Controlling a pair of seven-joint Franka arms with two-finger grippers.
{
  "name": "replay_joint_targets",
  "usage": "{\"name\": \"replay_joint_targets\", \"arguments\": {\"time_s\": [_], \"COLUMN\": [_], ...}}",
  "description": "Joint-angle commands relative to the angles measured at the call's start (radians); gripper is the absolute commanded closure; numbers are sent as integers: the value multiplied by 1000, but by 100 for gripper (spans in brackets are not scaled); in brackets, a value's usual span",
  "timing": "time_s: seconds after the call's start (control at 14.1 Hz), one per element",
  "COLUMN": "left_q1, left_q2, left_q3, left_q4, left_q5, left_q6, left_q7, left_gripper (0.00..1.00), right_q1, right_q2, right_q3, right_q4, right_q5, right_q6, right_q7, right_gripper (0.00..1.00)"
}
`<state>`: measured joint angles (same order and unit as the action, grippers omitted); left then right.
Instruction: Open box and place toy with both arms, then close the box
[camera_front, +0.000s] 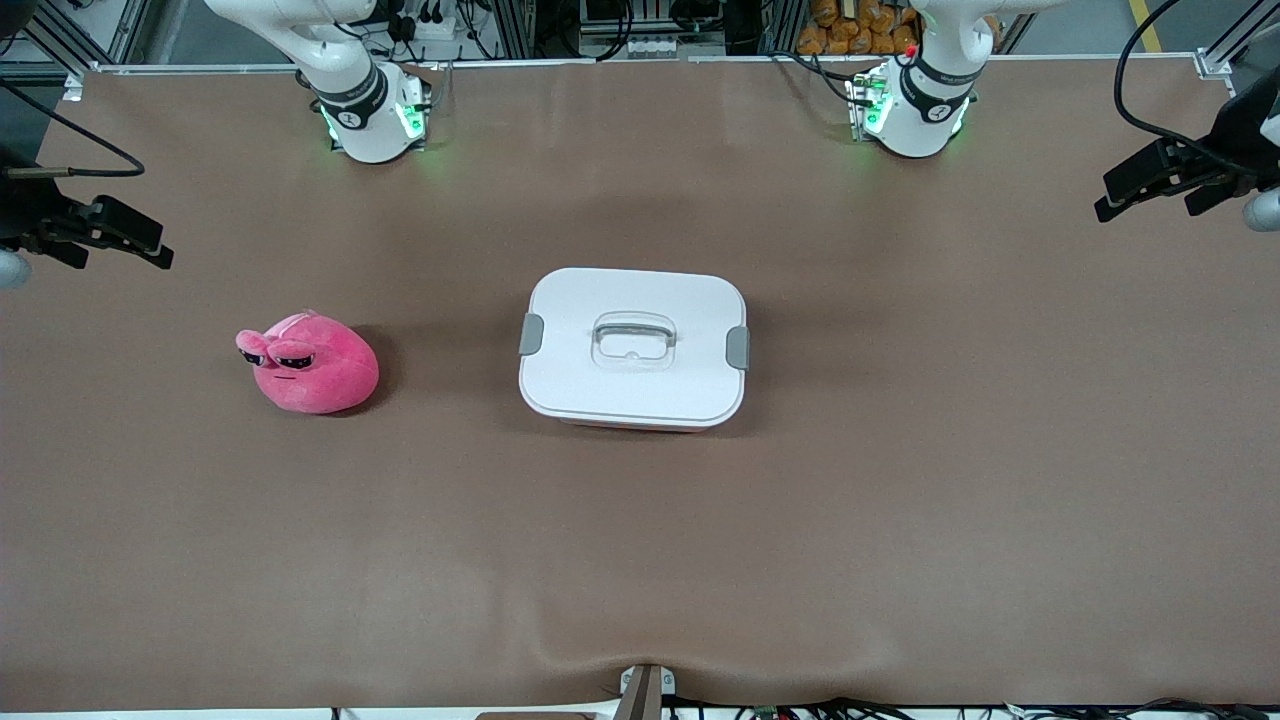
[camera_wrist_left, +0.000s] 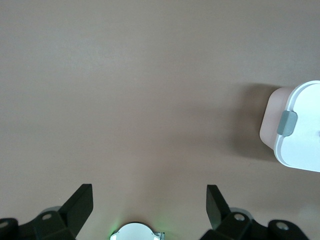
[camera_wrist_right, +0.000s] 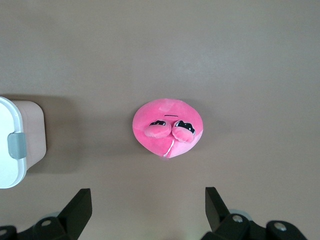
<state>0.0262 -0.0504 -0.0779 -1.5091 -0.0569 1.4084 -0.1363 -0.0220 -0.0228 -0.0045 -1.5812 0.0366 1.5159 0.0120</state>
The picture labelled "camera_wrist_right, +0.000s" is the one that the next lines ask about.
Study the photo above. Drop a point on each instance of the pink plastic storage box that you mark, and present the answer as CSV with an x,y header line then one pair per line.
x,y
33,130

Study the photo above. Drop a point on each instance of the pink round plush toy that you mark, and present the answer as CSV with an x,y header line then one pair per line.
x,y
160,140

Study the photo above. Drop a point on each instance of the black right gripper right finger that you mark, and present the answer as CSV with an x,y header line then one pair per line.
x,y
220,220

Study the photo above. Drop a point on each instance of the white box lid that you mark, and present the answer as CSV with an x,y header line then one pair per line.
x,y
8,155

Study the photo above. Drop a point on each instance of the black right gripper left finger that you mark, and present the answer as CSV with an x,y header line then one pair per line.
x,y
72,217

